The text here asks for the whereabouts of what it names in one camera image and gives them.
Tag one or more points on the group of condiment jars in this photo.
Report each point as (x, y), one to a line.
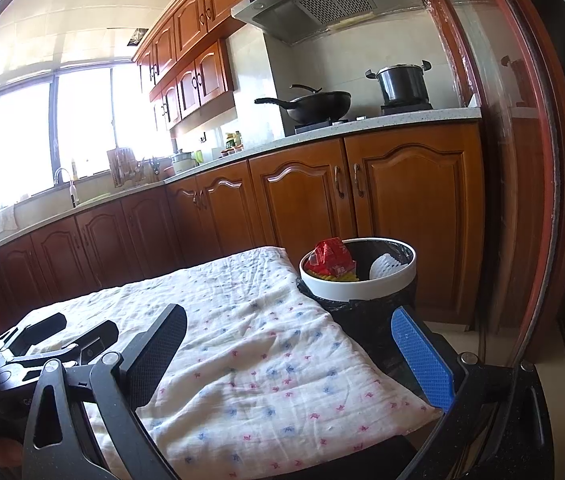
(233, 142)

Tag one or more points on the red torn snack packet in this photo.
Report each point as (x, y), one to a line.
(332, 257)

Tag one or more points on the small pot with lid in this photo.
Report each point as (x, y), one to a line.
(182, 162)

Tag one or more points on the white foam fruit net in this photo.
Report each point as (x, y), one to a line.
(387, 266)

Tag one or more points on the wooden lower kitchen cabinets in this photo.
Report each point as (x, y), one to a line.
(402, 200)

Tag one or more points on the knife block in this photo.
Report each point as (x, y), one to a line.
(120, 165)

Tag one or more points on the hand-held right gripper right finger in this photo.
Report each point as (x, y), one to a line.
(422, 360)

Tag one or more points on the steel range hood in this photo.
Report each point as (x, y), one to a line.
(312, 5)

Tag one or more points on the metal sink faucet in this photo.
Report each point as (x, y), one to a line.
(73, 195)

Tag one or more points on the white round bin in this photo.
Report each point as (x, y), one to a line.
(362, 287)

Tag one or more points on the black bin liner bag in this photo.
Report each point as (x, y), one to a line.
(362, 322)

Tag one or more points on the wooden kitchen cabinets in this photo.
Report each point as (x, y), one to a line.
(402, 200)
(202, 10)

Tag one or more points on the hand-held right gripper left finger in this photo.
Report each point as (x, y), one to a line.
(157, 355)

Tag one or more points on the black wok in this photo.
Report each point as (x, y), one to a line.
(320, 105)

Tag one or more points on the black stock pot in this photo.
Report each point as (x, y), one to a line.
(402, 85)

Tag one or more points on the white hanging towel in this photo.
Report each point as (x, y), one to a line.
(6, 219)

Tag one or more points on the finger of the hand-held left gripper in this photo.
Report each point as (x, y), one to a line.
(37, 327)
(97, 337)

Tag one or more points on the white printed blanket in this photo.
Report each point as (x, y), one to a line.
(262, 360)

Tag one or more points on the wooden door frame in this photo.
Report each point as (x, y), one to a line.
(537, 160)

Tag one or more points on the kitchen window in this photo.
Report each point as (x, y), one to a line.
(12, 150)

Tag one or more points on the black gas stove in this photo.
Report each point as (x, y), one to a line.
(407, 108)

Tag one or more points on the wooden upper kitchen cabinets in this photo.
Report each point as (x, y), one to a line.
(202, 10)

